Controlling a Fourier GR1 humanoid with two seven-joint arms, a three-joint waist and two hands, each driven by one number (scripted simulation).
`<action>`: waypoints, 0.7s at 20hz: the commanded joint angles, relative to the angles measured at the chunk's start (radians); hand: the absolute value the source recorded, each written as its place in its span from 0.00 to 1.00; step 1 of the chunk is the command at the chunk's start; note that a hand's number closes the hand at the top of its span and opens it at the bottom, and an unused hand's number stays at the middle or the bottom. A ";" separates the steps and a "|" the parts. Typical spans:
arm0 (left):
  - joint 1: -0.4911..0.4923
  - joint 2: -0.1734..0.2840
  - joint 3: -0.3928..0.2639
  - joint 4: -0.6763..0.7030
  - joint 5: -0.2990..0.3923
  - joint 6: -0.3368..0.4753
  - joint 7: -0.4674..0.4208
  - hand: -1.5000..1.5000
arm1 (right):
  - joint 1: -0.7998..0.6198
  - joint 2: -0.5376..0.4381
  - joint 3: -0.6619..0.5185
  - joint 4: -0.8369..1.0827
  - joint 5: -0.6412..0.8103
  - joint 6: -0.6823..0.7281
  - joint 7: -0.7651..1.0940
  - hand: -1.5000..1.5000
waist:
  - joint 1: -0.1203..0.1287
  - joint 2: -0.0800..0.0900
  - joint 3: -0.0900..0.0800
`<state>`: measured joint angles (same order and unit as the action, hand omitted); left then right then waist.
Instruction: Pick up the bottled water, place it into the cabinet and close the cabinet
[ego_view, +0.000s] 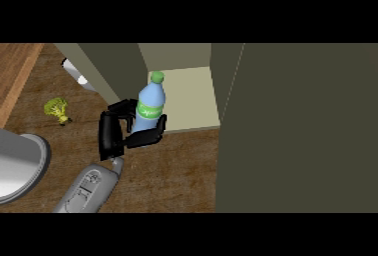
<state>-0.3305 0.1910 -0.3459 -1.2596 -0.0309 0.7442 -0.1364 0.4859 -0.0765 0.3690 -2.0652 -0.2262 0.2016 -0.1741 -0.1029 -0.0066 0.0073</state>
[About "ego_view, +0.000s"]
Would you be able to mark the green broccoli floret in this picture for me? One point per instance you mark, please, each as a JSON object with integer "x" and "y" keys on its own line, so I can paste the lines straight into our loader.
{"x": 57, "y": 109}

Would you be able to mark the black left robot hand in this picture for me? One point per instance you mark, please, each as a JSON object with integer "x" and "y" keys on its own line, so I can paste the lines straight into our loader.
{"x": 110, "y": 133}

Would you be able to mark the olive green cabinet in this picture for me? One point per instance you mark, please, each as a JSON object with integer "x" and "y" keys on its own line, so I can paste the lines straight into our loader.
{"x": 163, "y": 83}

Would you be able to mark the blue water bottle green cap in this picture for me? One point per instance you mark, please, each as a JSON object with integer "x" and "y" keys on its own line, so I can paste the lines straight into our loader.
{"x": 150, "y": 103}

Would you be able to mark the grey metal pot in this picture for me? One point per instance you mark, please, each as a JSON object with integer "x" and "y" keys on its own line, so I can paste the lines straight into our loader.
{"x": 20, "y": 165}

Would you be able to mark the dark olive cabinet door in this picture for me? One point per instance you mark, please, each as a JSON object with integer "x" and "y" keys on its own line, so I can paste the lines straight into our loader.
{"x": 296, "y": 130}

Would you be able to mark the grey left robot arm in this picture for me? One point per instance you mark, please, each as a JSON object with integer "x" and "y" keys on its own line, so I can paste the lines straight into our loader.
{"x": 88, "y": 188}

